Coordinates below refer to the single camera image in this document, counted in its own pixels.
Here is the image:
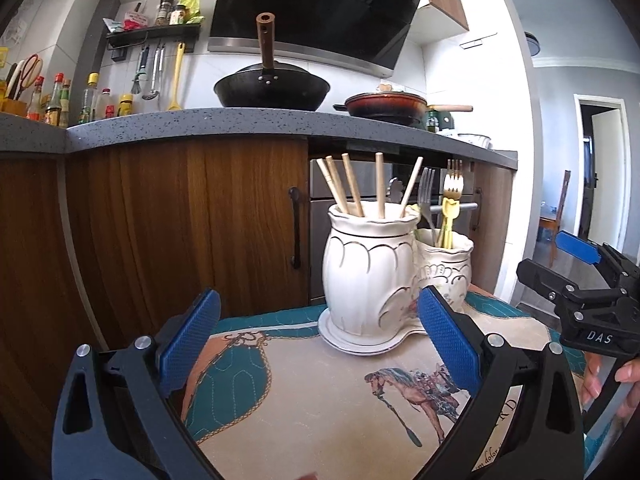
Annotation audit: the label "black range hood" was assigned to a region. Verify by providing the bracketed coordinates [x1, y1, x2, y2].
[207, 0, 423, 78]

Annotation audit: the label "red handled scissors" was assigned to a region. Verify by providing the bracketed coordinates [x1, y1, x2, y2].
[20, 54, 44, 101]

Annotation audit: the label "silver fork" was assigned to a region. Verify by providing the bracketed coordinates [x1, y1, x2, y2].
[419, 167, 439, 233]

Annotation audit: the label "tall white ceramic utensil jar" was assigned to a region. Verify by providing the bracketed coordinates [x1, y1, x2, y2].
[322, 204, 422, 348]

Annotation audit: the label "white ceramic saucer base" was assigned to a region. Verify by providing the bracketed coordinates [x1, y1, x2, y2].
[317, 305, 436, 357]

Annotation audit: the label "yellow spatula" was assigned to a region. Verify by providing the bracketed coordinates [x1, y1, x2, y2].
[166, 42, 187, 112]

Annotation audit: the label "metal whisk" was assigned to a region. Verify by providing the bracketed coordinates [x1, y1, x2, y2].
[131, 46, 150, 96]

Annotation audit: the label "white door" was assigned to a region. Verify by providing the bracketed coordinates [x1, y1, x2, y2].
[574, 94, 630, 261]

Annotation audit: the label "wooden chopstick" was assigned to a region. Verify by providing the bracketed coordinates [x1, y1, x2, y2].
[375, 152, 385, 219]
[325, 155, 353, 216]
[400, 156, 424, 219]
[342, 153, 365, 217]
[316, 158, 348, 215]

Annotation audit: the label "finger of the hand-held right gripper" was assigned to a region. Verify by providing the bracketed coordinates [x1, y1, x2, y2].
[516, 258, 622, 311]
[556, 230, 640, 293]

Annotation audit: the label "red frying pan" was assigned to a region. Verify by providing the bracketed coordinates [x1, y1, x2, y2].
[333, 91, 474, 127]

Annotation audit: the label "metal ladle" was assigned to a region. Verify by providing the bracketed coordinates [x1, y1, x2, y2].
[142, 45, 166, 101]

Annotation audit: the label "black wok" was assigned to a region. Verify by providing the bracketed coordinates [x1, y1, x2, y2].
[214, 11, 332, 112]

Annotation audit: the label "narrow wooden base cabinet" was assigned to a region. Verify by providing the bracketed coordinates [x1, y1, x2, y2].
[470, 162, 516, 301]

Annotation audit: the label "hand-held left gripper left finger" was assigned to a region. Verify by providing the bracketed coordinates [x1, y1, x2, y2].
[51, 287, 223, 480]

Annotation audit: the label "dark green container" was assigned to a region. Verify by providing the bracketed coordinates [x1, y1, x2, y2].
[425, 109, 454, 133]

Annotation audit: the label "short white ceramic utensil jar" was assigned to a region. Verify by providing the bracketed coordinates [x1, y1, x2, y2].
[415, 228, 475, 311]

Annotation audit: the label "grey speckled countertop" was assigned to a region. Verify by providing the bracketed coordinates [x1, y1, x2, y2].
[0, 107, 518, 171]

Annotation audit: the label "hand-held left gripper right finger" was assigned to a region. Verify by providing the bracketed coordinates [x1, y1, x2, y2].
[417, 285, 586, 480]

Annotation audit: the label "red packet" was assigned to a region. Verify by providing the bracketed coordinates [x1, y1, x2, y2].
[122, 10, 150, 32]

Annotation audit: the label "wooden chair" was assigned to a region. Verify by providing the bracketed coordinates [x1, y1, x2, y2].
[540, 170, 572, 268]

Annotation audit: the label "person's right hand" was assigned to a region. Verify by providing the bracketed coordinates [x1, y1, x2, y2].
[580, 352, 640, 433]

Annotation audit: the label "black wall shelf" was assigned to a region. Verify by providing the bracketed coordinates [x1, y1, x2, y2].
[106, 25, 201, 63]

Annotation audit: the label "row of sauce bottles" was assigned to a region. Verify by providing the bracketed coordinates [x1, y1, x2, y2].
[25, 72, 136, 128]

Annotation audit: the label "horse print table mat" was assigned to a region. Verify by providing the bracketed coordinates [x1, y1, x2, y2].
[182, 285, 616, 480]

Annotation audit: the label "green snack packet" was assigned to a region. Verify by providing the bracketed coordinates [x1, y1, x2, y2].
[179, 0, 206, 25]

